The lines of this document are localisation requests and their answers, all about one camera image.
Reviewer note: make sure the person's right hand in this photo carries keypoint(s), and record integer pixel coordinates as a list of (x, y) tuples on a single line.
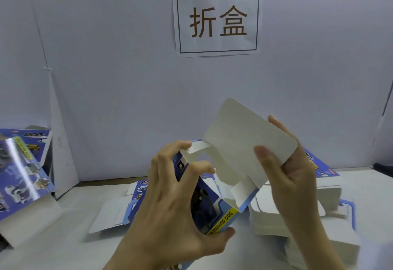
[(295, 178)]

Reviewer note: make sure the person's left forearm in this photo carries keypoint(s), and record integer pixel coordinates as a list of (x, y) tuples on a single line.
[(132, 265)]

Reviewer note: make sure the stack of boxes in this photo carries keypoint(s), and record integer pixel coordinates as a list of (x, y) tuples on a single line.
[(264, 217), (107, 214)]

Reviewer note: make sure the person's right forearm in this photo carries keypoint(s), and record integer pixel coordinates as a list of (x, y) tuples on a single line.
[(319, 245)]

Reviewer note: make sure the black object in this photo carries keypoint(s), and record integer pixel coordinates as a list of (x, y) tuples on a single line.
[(384, 169)]

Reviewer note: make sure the white paper wall sign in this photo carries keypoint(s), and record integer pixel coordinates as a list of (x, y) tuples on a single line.
[(215, 44)]

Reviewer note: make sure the person's left hand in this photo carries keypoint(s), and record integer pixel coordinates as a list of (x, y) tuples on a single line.
[(166, 224)]

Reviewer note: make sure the blue dog-print cardboard box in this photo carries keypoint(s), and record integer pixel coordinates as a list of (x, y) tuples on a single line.
[(245, 131), (18, 174)]

